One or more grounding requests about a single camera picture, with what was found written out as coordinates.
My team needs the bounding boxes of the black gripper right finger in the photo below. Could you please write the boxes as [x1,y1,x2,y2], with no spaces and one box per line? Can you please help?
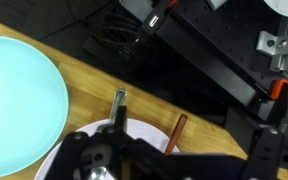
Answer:
[224,107,285,180]

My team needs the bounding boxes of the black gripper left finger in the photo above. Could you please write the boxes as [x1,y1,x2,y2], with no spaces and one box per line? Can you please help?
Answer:
[45,105,129,180]

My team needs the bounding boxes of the small silver spoon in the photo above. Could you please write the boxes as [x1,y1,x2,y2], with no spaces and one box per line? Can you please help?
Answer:
[89,88,128,180]

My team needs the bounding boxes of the large white plate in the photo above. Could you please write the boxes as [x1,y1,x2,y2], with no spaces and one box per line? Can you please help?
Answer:
[33,118,182,180]

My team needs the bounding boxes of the brown wooden spoon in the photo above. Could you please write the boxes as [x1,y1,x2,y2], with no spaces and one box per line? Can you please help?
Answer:
[163,113,189,156]

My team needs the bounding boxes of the teal plate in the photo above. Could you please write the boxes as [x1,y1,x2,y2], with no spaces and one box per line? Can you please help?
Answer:
[0,34,70,179]

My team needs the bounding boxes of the orange black clamp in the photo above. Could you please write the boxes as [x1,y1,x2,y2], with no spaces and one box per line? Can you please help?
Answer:
[257,78,288,134]
[133,0,178,46]

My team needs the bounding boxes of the black perforated mounting board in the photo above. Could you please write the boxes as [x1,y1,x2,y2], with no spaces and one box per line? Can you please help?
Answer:
[83,0,288,121]

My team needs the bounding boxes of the black cable bundle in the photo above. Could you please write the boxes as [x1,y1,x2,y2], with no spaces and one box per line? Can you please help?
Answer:
[98,12,143,53]

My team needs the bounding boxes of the silver aluminium bracket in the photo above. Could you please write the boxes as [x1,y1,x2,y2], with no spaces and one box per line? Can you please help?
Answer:
[256,30,288,73]

